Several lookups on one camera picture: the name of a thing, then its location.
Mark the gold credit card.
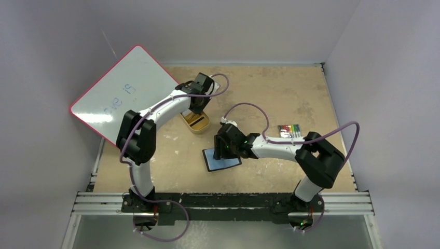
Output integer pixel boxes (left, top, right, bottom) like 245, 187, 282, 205
189, 116, 204, 127

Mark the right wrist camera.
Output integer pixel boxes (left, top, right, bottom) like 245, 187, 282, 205
220, 117, 238, 127

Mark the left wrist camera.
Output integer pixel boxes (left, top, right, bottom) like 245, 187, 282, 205
209, 81, 221, 95

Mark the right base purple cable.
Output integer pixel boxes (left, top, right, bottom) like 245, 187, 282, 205
292, 199, 327, 234

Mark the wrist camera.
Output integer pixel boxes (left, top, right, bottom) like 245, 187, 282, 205
220, 117, 238, 127
209, 81, 221, 95

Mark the black card holder wallet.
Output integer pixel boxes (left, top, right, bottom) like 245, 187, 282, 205
202, 148, 242, 172

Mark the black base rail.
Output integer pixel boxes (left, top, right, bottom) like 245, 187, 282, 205
121, 192, 324, 227

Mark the white board with pink rim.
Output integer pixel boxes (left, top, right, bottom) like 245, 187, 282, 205
70, 45, 177, 144

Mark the aluminium frame rail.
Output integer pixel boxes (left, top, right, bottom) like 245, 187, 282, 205
71, 192, 375, 216

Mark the beige oval card tray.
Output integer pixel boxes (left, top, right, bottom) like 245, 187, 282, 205
180, 110, 210, 134

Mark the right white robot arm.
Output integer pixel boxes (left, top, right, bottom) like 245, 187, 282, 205
213, 123, 346, 211

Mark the pack of coloured markers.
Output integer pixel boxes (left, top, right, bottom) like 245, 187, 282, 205
278, 124, 301, 138

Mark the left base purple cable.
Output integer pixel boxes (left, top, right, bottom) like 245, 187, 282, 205
132, 199, 190, 244

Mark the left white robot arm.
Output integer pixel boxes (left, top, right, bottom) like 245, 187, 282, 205
116, 73, 220, 212

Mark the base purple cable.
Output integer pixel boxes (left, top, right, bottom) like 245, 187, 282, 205
292, 199, 327, 234
132, 199, 190, 244

